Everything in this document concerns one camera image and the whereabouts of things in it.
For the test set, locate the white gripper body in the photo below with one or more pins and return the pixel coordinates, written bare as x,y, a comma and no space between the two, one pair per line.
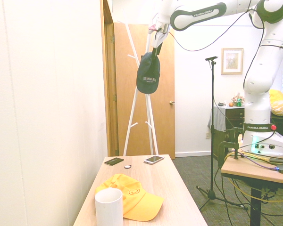
158,38

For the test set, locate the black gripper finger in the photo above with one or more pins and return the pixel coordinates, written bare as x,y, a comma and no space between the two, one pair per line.
159,50
154,52

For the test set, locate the dark blue baseball cap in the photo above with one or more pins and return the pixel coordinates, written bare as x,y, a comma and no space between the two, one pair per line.
147,80

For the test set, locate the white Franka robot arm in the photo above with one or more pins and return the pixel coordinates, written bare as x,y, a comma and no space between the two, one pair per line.
257,94

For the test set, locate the yellow baseball cap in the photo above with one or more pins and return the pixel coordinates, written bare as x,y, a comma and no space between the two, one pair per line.
136,202

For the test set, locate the brass door knob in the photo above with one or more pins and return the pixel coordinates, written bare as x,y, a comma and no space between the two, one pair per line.
171,102

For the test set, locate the white coat rack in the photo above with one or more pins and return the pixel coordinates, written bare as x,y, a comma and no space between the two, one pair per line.
132,117

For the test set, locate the wooden door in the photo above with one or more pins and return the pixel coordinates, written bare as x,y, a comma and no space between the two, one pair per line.
160,122

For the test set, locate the gray cloth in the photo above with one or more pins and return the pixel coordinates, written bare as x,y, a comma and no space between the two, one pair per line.
218,117

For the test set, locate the orange fruit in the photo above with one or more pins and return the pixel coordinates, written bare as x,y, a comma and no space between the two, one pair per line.
230,104

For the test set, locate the flower ornament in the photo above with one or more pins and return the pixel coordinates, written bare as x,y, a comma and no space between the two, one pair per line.
237,96

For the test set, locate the green soda can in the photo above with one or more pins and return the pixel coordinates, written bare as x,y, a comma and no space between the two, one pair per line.
238,102

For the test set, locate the white smartphone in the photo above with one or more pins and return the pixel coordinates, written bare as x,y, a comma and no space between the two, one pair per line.
153,159

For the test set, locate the white baseboard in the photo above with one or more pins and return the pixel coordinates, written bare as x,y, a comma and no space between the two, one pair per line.
193,154

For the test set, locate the dark metal C-clamp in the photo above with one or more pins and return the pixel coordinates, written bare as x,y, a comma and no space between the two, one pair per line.
222,146

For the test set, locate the small white round tag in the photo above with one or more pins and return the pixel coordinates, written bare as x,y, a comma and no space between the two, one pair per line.
127,167

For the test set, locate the yellow patterned pillow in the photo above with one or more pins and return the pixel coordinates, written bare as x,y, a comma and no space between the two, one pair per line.
280,106

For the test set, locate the red round knob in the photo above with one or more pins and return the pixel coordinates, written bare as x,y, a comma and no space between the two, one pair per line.
273,127

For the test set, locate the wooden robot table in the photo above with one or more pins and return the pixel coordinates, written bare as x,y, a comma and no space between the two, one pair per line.
245,171

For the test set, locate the white mug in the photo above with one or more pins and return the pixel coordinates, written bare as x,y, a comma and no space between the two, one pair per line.
108,209

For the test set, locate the black stereo camera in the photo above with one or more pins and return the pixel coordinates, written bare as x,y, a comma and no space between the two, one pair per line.
211,58

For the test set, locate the wooden door frame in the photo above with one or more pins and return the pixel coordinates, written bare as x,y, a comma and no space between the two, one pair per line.
109,94

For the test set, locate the framed wall picture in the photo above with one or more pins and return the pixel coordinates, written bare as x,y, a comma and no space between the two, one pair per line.
232,61

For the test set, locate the black camera tripod stand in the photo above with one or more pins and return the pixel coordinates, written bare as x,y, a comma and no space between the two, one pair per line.
212,117

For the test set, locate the white wall outlet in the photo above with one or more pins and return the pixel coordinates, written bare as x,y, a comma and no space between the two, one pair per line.
207,135

